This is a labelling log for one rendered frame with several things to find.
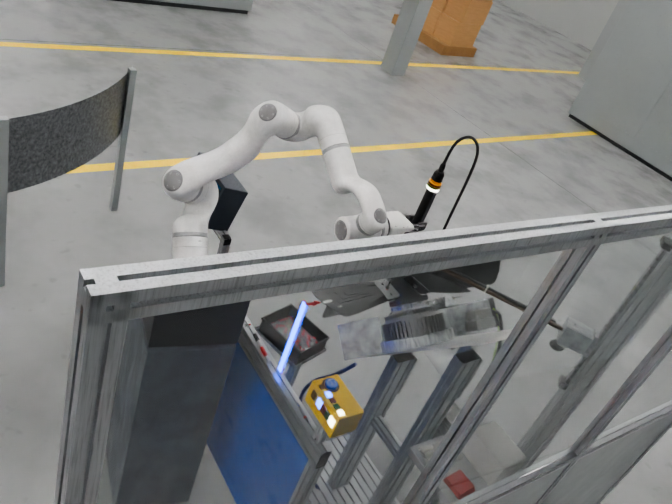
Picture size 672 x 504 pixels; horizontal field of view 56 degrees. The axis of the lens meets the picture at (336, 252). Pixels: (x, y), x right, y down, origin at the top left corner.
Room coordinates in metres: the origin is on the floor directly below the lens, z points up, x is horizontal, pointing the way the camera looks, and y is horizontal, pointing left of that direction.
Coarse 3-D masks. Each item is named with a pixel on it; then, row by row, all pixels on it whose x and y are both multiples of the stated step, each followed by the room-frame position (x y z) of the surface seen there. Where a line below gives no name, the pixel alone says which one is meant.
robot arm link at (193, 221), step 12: (204, 192) 1.83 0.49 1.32; (216, 192) 1.89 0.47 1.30; (192, 204) 1.83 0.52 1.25; (204, 204) 1.84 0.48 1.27; (216, 204) 1.87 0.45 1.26; (180, 216) 1.75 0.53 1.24; (192, 216) 1.76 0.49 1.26; (204, 216) 1.78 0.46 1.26; (180, 228) 1.71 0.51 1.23; (192, 228) 1.72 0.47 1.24; (204, 228) 1.75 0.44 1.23
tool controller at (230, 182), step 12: (216, 180) 2.06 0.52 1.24; (228, 180) 2.09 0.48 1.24; (228, 192) 2.02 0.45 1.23; (240, 192) 2.06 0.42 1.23; (228, 204) 2.03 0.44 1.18; (240, 204) 2.07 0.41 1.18; (216, 216) 2.00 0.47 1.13; (228, 216) 2.04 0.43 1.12; (216, 228) 2.01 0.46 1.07; (228, 228) 2.05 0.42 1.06
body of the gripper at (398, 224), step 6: (390, 216) 1.80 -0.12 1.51; (396, 216) 1.82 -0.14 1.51; (402, 216) 1.84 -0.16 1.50; (390, 222) 1.77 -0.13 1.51; (396, 222) 1.78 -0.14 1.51; (402, 222) 1.80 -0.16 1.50; (408, 222) 1.82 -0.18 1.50; (390, 228) 1.75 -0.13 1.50; (396, 228) 1.75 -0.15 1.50; (402, 228) 1.77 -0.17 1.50; (408, 228) 1.78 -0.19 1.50; (390, 234) 1.74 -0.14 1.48; (396, 234) 1.75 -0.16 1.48
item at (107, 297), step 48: (384, 240) 0.73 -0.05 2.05; (432, 240) 0.78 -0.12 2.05; (480, 240) 0.83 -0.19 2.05; (528, 240) 0.90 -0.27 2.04; (576, 240) 1.00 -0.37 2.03; (96, 288) 0.45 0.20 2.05; (144, 288) 0.47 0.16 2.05; (192, 288) 0.51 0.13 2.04; (240, 288) 0.56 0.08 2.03; (288, 288) 0.60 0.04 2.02; (96, 336) 0.44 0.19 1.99; (528, 336) 1.03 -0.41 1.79; (96, 384) 0.46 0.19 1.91; (96, 432) 0.45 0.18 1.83; (624, 432) 1.84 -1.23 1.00; (96, 480) 0.46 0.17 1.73; (432, 480) 1.03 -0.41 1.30; (528, 480) 1.45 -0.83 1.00
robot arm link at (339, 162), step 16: (336, 160) 1.79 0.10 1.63; (352, 160) 1.82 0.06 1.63; (336, 176) 1.77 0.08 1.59; (352, 176) 1.77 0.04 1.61; (352, 192) 1.71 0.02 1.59; (368, 192) 1.70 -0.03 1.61; (368, 208) 1.66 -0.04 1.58; (384, 208) 1.69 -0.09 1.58; (368, 224) 1.64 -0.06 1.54; (384, 224) 1.65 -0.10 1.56
